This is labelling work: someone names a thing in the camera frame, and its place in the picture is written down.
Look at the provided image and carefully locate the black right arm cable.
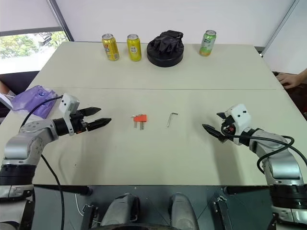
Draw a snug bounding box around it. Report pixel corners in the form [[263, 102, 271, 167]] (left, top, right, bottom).
[[223, 134, 307, 172]]

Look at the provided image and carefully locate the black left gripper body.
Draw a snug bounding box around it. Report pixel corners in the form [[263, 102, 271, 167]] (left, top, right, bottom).
[[69, 110, 90, 134]]

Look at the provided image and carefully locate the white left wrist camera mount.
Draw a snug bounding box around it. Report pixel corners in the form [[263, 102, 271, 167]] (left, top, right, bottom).
[[59, 94, 80, 136]]

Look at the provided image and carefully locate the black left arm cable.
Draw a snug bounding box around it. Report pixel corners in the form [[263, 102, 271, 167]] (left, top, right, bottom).
[[20, 95, 65, 230]]

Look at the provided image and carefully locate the thin white cable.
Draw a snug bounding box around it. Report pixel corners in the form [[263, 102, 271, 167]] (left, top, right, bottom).
[[74, 193, 84, 218]]

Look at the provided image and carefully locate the white slanted frame post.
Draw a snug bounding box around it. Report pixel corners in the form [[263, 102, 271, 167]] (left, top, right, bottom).
[[260, 0, 300, 57]]

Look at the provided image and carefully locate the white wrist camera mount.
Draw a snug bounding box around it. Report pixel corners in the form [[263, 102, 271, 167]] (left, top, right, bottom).
[[225, 103, 252, 146], [59, 94, 80, 136]]

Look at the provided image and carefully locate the person's bare hand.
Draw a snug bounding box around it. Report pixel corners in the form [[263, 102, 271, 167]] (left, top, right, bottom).
[[275, 71, 303, 90]]

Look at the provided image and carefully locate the white roller blind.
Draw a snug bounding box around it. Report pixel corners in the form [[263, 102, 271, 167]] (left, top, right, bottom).
[[0, 0, 60, 33]]

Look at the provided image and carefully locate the yellow can with red print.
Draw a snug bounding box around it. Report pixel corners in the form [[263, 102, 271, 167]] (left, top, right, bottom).
[[101, 33, 120, 61]]

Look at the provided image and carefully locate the dark rounded grey shape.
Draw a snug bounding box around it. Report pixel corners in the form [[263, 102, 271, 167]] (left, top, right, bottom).
[[99, 193, 141, 228], [167, 193, 200, 230]]

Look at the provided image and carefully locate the green drink can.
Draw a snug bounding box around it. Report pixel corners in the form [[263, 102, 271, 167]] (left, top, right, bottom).
[[199, 30, 217, 57]]

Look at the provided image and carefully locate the black round base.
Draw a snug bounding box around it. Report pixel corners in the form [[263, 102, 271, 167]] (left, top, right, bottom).
[[146, 39, 185, 69]]

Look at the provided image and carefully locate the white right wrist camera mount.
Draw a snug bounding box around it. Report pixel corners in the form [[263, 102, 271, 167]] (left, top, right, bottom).
[[225, 103, 252, 146]]

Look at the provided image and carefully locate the plain yellow drink can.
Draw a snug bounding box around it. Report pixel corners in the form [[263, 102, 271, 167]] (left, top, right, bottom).
[[126, 34, 142, 62]]

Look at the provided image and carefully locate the white flat box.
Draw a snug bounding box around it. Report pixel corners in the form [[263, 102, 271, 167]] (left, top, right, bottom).
[[0, 92, 16, 111]]

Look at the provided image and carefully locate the purple plastic bag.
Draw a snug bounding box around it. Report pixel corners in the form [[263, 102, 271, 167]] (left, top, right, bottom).
[[11, 85, 59, 119]]

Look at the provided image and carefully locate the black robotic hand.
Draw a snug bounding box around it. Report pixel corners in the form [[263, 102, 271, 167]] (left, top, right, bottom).
[[153, 30, 184, 54]]

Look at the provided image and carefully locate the black table leg bracket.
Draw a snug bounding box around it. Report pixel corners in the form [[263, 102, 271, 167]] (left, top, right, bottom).
[[212, 195, 231, 230], [80, 203, 99, 230]]

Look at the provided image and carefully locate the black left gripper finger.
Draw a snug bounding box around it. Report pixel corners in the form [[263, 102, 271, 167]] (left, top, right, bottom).
[[86, 117, 112, 132], [80, 107, 103, 118]]

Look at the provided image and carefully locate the black window frame post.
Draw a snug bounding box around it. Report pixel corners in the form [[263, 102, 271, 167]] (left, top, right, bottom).
[[45, 0, 75, 42]]

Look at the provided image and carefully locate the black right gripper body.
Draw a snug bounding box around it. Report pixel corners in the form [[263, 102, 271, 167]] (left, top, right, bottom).
[[220, 116, 237, 140]]

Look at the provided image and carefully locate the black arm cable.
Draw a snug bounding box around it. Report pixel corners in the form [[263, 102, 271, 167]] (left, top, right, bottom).
[[223, 134, 307, 172], [20, 95, 65, 230]]

